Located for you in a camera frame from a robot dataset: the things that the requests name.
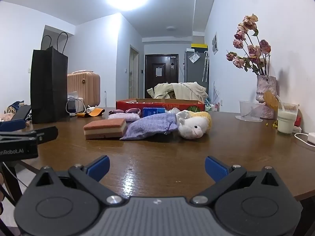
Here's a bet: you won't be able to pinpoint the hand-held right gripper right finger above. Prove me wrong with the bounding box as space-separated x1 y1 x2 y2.
191 156 286 206

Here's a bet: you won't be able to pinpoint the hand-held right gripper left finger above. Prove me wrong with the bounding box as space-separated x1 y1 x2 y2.
28 155 123 206

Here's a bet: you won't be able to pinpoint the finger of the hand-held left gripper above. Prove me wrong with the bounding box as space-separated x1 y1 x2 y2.
0 118 27 132
36 126 59 144

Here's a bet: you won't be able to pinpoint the brown pink layered sponge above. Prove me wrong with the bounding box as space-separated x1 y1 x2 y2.
84 118 127 140

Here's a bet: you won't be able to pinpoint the white yellow sheep plush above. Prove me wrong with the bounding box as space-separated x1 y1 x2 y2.
176 111 212 139

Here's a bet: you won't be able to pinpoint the purple sachet bag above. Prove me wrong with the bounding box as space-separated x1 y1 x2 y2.
120 113 178 141

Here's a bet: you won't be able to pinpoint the red cardboard box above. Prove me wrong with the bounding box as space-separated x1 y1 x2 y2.
116 98 205 113

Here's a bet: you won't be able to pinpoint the black rectangular case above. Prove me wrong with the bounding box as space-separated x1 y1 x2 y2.
14 105 32 121

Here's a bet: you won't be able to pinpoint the dark blue power bank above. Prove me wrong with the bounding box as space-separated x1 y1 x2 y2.
68 100 80 113

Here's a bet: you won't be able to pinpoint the white box device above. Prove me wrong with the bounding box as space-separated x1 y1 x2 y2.
68 91 83 101

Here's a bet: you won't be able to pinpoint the black paper bag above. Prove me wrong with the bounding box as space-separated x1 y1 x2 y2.
30 32 69 124

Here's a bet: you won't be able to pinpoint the pink ribbed suitcase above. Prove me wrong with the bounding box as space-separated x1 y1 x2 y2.
67 70 101 109

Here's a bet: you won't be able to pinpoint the dark purple pouch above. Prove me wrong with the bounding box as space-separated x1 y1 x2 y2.
109 108 141 115

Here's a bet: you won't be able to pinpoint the clear plastic cup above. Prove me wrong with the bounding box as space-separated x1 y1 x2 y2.
235 100 264 123

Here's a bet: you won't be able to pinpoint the wrapped colourful bouquet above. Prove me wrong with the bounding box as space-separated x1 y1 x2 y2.
204 81 221 112

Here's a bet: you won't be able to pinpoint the blue carton box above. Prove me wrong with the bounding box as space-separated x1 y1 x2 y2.
143 107 166 117

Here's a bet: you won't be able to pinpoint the beige clothes pile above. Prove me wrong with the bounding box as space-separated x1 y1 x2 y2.
147 82 208 101

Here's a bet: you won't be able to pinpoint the cup of milk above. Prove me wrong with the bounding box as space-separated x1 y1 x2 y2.
277 102 300 135

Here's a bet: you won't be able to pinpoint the dried yellow leaf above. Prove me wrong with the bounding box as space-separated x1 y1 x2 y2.
262 91 279 110

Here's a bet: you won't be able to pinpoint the small red white box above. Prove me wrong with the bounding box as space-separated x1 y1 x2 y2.
293 116 303 133

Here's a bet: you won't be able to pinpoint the light interior door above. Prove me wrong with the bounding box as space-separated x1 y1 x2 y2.
129 45 140 99

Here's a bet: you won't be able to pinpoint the grey refrigerator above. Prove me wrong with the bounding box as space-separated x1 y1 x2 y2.
184 50 210 89

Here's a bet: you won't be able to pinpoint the dark brown entrance door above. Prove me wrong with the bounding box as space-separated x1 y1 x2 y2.
145 53 179 98

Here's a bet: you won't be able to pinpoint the white folded umbrella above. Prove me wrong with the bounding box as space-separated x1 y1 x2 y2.
202 50 209 82

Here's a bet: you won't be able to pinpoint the dried pink roses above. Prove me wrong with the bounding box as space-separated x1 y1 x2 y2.
226 14 272 77

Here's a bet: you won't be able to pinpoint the yellow black box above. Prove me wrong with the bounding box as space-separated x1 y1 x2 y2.
191 43 208 52

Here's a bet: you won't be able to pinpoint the white charging cable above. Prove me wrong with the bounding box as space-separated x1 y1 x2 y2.
65 97 87 117

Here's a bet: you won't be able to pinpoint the orange strap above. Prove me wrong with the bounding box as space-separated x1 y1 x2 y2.
76 107 105 117

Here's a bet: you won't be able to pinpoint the white adapter cable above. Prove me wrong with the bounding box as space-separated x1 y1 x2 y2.
294 132 308 143

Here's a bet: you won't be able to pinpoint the framed wall picture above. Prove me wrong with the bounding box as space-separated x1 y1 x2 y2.
212 32 219 55

